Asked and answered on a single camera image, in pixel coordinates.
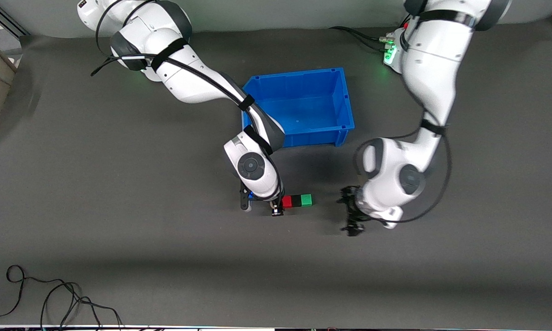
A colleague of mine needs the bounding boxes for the blue plastic storage bin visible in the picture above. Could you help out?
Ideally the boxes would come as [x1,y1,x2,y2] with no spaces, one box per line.
[241,67,355,148]

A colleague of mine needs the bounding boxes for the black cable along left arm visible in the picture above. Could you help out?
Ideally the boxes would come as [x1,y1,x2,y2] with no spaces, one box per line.
[353,0,453,225]

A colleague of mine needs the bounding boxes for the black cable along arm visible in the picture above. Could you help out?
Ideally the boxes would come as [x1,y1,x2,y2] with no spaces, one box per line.
[90,0,258,115]
[353,0,453,225]

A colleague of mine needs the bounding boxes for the black cable along right arm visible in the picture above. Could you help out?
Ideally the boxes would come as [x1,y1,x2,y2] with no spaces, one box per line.
[90,0,258,115]

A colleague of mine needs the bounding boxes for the black left arm base cables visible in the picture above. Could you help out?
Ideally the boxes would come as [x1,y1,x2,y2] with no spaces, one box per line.
[328,18,410,52]

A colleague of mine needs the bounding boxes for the loose black cable on table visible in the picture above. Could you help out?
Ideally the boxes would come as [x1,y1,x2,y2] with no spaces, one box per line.
[0,264,123,330]

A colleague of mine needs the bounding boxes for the dark metal frame bar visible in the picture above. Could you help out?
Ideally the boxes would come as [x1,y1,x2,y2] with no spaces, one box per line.
[0,0,29,38]

